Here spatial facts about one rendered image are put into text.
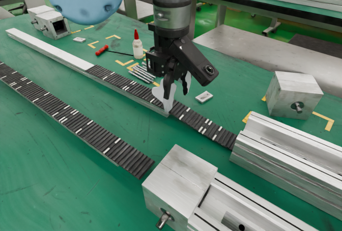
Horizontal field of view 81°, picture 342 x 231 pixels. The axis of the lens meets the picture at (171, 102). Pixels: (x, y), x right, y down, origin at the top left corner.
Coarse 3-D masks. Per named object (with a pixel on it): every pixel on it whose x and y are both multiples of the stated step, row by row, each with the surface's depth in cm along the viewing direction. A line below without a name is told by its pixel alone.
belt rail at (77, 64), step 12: (12, 36) 97; (24, 36) 92; (36, 48) 87; (48, 48) 83; (60, 60) 80; (72, 60) 76; (84, 72) 73; (108, 84) 68; (132, 96) 63; (156, 108) 59
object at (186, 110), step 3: (183, 108) 56; (186, 108) 56; (189, 108) 56; (180, 111) 55; (183, 111) 55; (186, 111) 55; (177, 114) 54; (180, 114) 54; (183, 114) 54; (177, 117) 54; (180, 117) 54; (183, 117) 54
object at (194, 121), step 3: (198, 114) 55; (195, 117) 54; (198, 117) 55; (201, 117) 55; (192, 120) 53; (195, 120) 54; (198, 120) 54; (189, 123) 53; (192, 123) 53; (195, 123) 53; (192, 126) 52; (195, 126) 53
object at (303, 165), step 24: (264, 120) 45; (240, 144) 42; (264, 144) 40; (288, 144) 43; (312, 144) 40; (264, 168) 42; (288, 168) 39; (312, 168) 36; (336, 168) 40; (312, 192) 39; (336, 192) 36; (336, 216) 37
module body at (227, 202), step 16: (224, 176) 35; (208, 192) 36; (224, 192) 33; (240, 192) 33; (208, 208) 35; (224, 208) 35; (240, 208) 33; (256, 208) 31; (272, 208) 31; (192, 224) 30; (208, 224) 29; (224, 224) 32; (240, 224) 32; (256, 224) 33; (272, 224) 30; (288, 224) 29; (304, 224) 29
